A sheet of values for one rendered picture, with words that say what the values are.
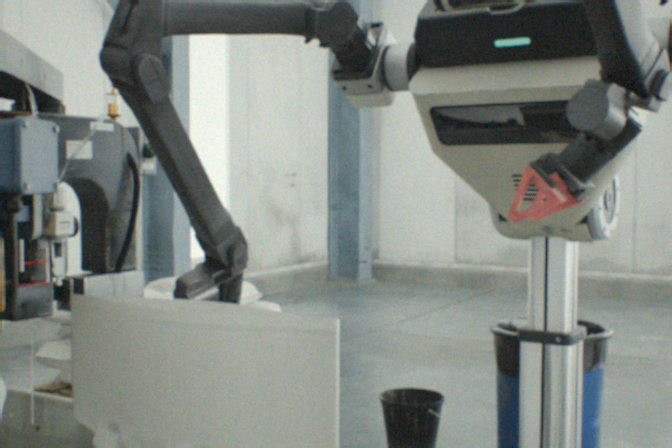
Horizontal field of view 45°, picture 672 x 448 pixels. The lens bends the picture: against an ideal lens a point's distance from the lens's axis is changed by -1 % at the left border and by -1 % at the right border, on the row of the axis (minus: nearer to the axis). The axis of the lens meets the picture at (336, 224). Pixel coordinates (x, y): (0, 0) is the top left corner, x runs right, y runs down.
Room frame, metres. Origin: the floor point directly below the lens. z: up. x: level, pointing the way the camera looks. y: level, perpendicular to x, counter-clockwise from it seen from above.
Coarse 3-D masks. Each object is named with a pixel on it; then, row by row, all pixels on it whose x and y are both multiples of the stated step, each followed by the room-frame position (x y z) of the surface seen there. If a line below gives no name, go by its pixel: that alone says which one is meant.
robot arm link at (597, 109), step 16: (592, 80) 1.05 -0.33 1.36; (656, 80) 1.08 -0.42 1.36; (576, 96) 1.06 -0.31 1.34; (592, 96) 1.04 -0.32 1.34; (608, 96) 1.03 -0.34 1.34; (624, 96) 1.07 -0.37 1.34; (656, 96) 1.08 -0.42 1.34; (576, 112) 1.05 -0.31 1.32; (592, 112) 1.04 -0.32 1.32; (608, 112) 1.02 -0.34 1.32; (624, 112) 1.07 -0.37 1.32; (656, 112) 1.10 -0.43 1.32; (576, 128) 1.05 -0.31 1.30; (592, 128) 1.03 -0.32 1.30; (608, 128) 1.05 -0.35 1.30
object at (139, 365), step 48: (96, 336) 1.27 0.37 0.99; (144, 336) 1.18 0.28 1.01; (192, 336) 1.13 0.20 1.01; (240, 336) 1.11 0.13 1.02; (288, 336) 1.10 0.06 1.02; (336, 336) 1.07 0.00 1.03; (96, 384) 1.27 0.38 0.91; (144, 384) 1.18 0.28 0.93; (192, 384) 1.13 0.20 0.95; (240, 384) 1.11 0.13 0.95; (288, 384) 1.10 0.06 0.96; (336, 384) 1.07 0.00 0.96; (96, 432) 1.25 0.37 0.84; (144, 432) 1.18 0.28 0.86; (192, 432) 1.13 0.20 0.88; (240, 432) 1.11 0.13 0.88; (288, 432) 1.10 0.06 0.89; (336, 432) 1.07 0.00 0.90
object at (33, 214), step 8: (24, 200) 1.07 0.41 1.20; (32, 200) 1.06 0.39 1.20; (40, 200) 1.07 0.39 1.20; (0, 208) 1.05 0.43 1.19; (24, 208) 1.06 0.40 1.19; (32, 208) 1.06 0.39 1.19; (40, 208) 1.07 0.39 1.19; (0, 216) 1.05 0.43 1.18; (24, 216) 1.06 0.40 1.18; (32, 216) 1.06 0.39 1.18; (40, 216) 1.07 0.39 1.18; (0, 224) 1.09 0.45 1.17; (8, 224) 1.09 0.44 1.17; (24, 224) 1.07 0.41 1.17; (32, 224) 1.06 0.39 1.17; (40, 224) 1.07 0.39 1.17; (8, 232) 1.09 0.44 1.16; (16, 232) 1.08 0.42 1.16; (24, 232) 1.07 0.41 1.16; (32, 232) 1.06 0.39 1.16; (40, 232) 1.07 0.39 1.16
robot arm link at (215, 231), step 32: (160, 64) 1.18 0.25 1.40; (128, 96) 1.21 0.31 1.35; (160, 96) 1.19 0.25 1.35; (160, 128) 1.25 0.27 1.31; (160, 160) 1.30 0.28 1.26; (192, 160) 1.31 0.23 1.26; (192, 192) 1.33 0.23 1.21; (192, 224) 1.39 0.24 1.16; (224, 224) 1.38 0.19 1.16; (224, 256) 1.40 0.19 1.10
